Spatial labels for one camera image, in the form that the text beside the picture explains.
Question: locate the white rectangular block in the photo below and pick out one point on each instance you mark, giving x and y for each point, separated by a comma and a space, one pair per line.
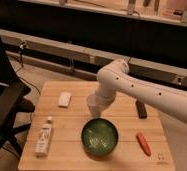
64, 99

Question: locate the white tube bottle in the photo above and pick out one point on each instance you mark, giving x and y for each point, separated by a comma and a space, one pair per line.
43, 141

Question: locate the green ceramic bowl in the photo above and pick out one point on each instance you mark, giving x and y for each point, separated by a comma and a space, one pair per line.
99, 137

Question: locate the white ceramic cup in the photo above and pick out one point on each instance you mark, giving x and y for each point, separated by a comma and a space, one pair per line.
93, 106

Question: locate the black office chair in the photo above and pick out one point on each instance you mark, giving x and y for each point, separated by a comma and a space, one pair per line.
12, 101

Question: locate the orange carrot toy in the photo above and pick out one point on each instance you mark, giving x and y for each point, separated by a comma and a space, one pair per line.
143, 143

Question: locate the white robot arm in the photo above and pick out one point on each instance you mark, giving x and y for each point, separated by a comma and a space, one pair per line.
114, 78

